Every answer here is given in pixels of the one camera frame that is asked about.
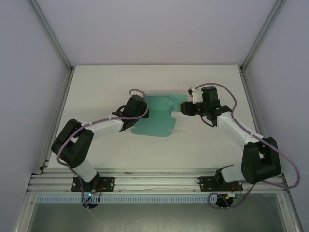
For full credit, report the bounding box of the aluminium mounting rail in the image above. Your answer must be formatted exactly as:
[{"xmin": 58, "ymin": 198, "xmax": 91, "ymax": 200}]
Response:
[{"xmin": 27, "ymin": 169, "xmax": 289, "ymax": 194}]

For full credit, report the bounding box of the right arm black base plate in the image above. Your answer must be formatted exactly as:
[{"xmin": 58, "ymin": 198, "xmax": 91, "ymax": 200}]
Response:
[{"xmin": 197, "ymin": 176, "xmax": 243, "ymax": 193}]

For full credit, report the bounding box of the right aluminium side rail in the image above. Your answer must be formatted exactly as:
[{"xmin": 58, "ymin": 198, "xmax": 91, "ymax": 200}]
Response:
[{"xmin": 239, "ymin": 67, "xmax": 287, "ymax": 179}]

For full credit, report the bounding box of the aluminium side rail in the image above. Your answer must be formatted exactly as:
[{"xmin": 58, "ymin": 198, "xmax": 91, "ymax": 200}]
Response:
[
  {"xmin": 38, "ymin": 70, "xmax": 74, "ymax": 174},
  {"xmin": 239, "ymin": 67, "xmax": 287, "ymax": 179}
]

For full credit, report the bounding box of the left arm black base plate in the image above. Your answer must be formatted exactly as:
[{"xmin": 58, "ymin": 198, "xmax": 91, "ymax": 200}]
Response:
[{"xmin": 71, "ymin": 176, "xmax": 115, "ymax": 193}]

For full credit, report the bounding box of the left lower frame leg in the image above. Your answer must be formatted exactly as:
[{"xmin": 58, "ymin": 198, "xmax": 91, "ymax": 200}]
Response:
[{"xmin": 13, "ymin": 193, "xmax": 37, "ymax": 232}]

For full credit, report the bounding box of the left aluminium frame post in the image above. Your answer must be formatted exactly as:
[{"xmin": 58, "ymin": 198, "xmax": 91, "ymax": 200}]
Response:
[{"xmin": 30, "ymin": 0, "xmax": 74, "ymax": 72}]

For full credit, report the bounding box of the frame leg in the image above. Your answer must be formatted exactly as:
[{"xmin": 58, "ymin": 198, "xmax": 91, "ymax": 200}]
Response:
[
  {"xmin": 277, "ymin": 190, "xmax": 306, "ymax": 232},
  {"xmin": 13, "ymin": 193, "xmax": 37, "ymax": 232}
]

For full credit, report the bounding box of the right lower frame leg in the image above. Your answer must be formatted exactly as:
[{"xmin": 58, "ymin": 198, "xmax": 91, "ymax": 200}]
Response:
[{"xmin": 277, "ymin": 190, "xmax": 306, "ymax": 232}]

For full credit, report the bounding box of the green cardboard box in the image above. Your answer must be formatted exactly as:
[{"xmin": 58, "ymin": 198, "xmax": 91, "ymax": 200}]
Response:
[{"xmin": 130, "ymin": 93, "xmax": 188, "ymax": 138}]

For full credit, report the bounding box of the metal sheet panel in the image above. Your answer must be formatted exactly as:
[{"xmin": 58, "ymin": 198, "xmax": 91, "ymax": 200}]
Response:
[{"xmin": 25, "ymin": 203, "xmax": 299, "ymax": 232}]

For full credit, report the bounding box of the slotted grey cable duct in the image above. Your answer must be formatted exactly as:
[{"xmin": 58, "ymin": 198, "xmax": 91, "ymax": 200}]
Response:
[{"xmin": 35, "ymin": 195, "xmax": 218, "ymax": 204}]

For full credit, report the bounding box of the aluminium frame post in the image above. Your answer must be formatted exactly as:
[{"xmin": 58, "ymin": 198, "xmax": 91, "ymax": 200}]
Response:
[
  {"xmin": 240, "ymin": 0, "xmax": 288, "ymax": 71},
  {"xmin": 30, "ymin": 0, "xmax": 74, "ymax": 72}
]

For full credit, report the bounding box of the right aluminium frame post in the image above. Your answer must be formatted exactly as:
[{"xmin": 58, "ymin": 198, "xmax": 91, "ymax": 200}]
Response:
[{"xmin": 240, "ymin": 0, "xmax": 288, "ymax": 71}]

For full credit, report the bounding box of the left aluminium side rail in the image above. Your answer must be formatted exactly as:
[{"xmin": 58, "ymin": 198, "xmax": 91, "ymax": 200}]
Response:
[{"xmin": 38, "ymin": 70, "xmax": 74, "ymax": 174}]

